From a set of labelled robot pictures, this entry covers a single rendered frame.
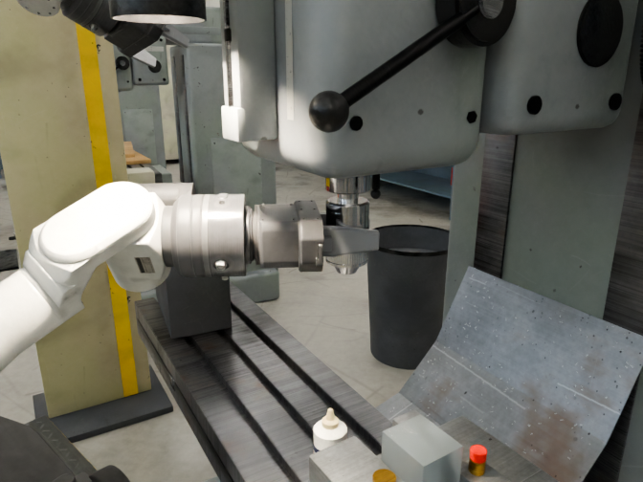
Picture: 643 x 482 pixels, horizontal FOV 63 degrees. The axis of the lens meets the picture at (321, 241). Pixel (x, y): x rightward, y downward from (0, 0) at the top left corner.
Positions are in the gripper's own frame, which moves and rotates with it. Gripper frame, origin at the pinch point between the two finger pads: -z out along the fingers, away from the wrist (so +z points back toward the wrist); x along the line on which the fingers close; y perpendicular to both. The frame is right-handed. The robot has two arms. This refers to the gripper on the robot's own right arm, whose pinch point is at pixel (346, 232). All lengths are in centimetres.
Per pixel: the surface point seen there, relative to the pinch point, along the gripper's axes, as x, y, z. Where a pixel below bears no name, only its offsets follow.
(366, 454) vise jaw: -10.4, 20.8, -1.1
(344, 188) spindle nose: -2.3, -5.4, 0.7
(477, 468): -14.5, 19.7, -11.2
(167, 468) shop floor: 111, 124, 48
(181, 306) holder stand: 39, 25, 25
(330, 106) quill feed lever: -17.0, -14.4, 4.0
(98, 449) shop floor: 125, 124, 77
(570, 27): -3.6, -21.1, -20.4
